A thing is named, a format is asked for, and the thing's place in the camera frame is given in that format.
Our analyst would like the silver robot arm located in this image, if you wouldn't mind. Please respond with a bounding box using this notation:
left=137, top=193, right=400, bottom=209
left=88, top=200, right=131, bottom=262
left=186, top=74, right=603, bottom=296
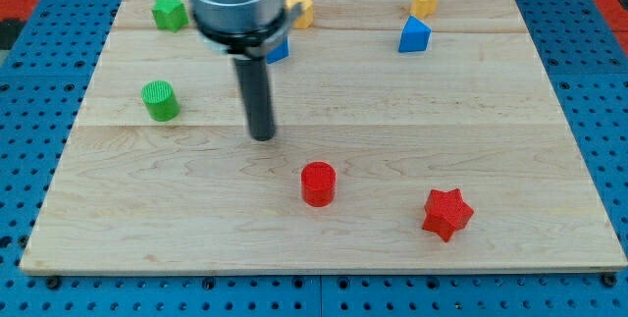
left=189, top=0, right=303, bottom=59

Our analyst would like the blue triangle block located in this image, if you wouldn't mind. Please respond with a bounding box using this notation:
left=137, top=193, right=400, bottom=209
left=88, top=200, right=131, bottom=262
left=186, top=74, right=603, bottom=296
left=397, top=16, right=432, bottom=53

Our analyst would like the red cylinder block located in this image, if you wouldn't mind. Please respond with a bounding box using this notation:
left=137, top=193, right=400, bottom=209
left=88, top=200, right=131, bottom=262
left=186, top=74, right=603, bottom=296
left=300, top=161, right=337, bottom=207

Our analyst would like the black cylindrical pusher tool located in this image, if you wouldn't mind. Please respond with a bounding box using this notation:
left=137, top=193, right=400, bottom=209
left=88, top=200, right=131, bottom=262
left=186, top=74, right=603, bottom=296
left=233, top=57, right=276, bottom=141

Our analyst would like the blue cube block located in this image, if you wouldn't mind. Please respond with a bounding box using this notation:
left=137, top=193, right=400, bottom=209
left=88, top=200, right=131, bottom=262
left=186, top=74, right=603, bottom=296
left=266, top=37, right=289, bottom=64

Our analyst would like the wooden board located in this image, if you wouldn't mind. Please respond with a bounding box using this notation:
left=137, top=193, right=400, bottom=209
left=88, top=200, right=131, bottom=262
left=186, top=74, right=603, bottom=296
left=20, top=0, right=627, bottom=276

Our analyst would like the yellow hexagon block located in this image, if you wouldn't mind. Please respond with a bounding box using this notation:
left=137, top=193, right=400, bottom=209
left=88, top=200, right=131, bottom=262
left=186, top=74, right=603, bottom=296
left=286, top=0, right=314, bottom=29

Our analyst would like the red star block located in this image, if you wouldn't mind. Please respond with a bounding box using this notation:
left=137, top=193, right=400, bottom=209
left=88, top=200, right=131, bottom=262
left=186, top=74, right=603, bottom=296
left=422, top=188, right=474, bottom=242

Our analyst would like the green cylinder block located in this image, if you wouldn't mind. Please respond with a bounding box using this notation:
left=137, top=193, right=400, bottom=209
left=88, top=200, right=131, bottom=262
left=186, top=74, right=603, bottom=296
left=140, top=80, right=181, bottom=122

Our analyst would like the yellow heart block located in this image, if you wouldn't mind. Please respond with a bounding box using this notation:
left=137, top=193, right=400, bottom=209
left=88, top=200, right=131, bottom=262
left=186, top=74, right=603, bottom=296
left=410, top=0, right=439, bottom=19

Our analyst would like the green star block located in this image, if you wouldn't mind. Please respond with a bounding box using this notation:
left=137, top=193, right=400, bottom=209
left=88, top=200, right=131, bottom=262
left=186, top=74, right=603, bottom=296
left=151, top=0, right=189, bottom=32

